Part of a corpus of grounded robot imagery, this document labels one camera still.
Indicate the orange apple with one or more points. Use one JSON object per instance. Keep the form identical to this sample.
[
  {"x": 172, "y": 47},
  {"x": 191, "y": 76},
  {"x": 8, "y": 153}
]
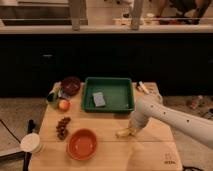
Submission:
[{"x": 64, "y": 105}]

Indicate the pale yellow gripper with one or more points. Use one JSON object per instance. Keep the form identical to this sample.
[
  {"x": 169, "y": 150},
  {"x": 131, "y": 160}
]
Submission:
[{"x": 133, "y": 130}]

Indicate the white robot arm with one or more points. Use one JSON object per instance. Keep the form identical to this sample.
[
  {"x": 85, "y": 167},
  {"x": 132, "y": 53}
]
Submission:
[{"x": 197, "y": 128}]

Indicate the yellow banana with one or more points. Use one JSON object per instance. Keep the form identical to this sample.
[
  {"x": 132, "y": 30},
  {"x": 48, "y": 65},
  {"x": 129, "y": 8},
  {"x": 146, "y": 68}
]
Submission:
[{"x": 123, "y": 133}]

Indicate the black handled tool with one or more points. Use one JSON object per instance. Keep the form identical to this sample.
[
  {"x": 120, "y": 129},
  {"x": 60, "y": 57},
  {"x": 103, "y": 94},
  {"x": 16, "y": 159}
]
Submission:
[{"x": 27, "y": 155}]

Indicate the orange red bowl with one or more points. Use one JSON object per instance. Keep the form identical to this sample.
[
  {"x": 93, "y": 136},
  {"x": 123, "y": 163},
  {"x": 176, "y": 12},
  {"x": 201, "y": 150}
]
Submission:
[{"x": 82, "y": 144}]

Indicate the green cup with items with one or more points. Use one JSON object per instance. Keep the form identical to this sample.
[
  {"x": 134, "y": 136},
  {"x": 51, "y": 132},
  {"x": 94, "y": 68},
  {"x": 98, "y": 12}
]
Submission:
[{"x": 53, "y": 98}]

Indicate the green plastic tray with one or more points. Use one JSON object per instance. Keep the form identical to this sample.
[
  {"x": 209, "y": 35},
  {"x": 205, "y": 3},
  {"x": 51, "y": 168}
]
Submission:
[{"x": 117, "y": 94}]

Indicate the bunch of dark grapes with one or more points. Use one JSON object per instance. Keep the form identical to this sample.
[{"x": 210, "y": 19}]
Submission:
[{"x": 61, "y": 128}]

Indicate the dark maroon bowl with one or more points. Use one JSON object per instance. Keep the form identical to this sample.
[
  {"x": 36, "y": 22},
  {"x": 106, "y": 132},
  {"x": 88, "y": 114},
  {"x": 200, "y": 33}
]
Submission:
[{"x": 71, "y": 85}]

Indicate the grey sponge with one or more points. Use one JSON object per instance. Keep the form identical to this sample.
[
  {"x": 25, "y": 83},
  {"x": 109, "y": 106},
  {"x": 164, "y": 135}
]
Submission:
[{"x": 98, "y": 99}]

